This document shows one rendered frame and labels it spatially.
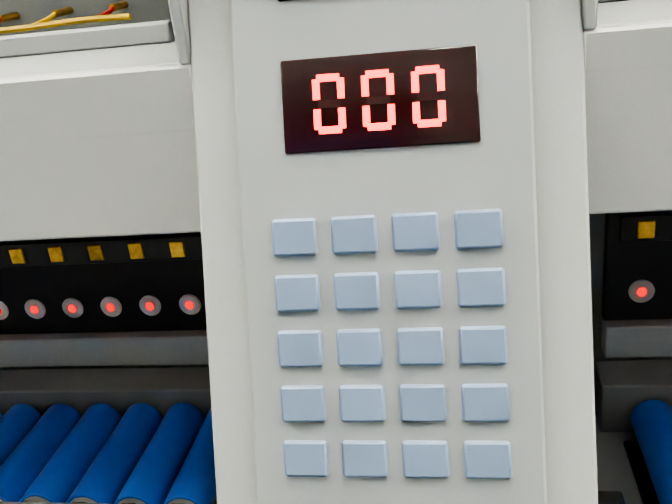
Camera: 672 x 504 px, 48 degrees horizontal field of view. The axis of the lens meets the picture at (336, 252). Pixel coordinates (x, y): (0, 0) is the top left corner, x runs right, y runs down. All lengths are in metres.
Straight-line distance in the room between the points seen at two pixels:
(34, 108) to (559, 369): 0.15
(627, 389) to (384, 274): 0.19
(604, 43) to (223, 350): 0.12
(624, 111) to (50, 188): 0.15
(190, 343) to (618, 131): 0.25
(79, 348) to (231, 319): 0.22
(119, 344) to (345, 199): 0.23
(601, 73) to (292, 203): 0.08
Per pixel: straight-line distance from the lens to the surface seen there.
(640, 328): 0.36
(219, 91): 0.19
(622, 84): 0.19
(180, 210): 0.21
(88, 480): 0.33
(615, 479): 0.34
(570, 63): 0.19
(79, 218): 0.22
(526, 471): 0.19
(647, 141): 0.20
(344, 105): 0.18
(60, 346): 0.41
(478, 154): 0.18
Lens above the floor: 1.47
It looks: 3 degrees down
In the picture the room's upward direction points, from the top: 3 degrees counter-clockwise
